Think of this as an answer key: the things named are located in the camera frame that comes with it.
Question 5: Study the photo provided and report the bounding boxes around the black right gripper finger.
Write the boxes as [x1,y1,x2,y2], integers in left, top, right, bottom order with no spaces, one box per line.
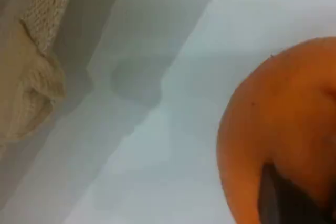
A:
[258,164,332,224]

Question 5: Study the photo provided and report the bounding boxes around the orange fruit with stem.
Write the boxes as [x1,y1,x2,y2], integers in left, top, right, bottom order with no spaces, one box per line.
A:
[217,36,336,224]

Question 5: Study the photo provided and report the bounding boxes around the brown jute bag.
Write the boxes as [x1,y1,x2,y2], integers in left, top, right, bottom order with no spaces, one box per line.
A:
[0,0,77,151]

